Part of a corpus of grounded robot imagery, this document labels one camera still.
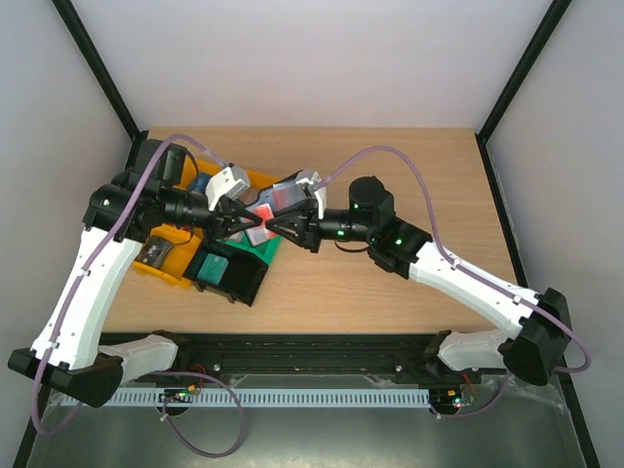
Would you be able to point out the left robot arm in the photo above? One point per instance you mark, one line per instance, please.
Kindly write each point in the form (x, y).
(67, 355)

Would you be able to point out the black frame post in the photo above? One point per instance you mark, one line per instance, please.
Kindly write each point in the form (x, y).
(89, 51)
(535, 46)

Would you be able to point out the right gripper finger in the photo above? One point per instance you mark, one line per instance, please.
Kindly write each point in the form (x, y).
(288, 228)
(291, 214)

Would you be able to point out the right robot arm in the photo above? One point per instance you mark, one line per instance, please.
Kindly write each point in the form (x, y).
(525, 340)

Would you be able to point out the yellow bin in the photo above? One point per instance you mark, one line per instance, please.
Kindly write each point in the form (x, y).
(185, 244)
(189, 172)
(260, 181)

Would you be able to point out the left black frame post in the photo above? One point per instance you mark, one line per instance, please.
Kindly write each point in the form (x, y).
(89, 51)

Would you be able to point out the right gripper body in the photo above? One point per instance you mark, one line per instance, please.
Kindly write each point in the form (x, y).
(312, 228)

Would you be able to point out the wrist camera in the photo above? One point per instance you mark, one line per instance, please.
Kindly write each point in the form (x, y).
(231, 182)
(317, 192)

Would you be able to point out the green bin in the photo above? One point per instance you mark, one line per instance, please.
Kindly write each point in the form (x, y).
(265, 251)

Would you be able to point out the yellow bin far left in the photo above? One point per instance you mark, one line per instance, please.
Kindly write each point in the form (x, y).
(189, 172)

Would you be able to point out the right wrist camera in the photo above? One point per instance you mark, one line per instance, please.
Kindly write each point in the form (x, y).
(317, 192)

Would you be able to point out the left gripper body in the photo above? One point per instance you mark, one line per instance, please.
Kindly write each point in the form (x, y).
(218, 219)

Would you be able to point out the blue VIP card stack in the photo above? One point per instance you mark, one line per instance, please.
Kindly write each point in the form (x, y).
(199, 183)

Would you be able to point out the white slotted cable duct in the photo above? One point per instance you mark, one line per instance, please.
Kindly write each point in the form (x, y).
(272, 398)

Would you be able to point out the black bin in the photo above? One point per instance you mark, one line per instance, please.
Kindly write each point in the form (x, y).
(242, 278)

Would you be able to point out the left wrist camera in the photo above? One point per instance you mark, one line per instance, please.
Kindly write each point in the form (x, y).
(231, 182)

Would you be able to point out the yellow bin near left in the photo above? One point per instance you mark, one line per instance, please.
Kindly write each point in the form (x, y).
(185, 244)

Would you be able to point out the teal card stack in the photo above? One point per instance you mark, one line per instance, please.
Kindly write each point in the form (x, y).
(212, 269)

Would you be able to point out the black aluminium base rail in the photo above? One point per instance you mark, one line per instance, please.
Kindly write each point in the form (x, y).
(405, 358)

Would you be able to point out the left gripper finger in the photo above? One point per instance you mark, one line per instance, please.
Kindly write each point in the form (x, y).
(234, 228)
(234, 211)

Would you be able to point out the right black frame post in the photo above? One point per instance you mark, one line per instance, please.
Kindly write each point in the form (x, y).
(535, 46)

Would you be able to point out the black leather card holder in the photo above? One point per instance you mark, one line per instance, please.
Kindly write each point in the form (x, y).
(279, 196)

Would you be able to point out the yellow bin far right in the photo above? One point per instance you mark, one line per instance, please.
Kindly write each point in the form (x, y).
(260, 181)

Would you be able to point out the black card stack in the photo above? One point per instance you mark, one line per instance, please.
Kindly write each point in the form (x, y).
(155, 251)

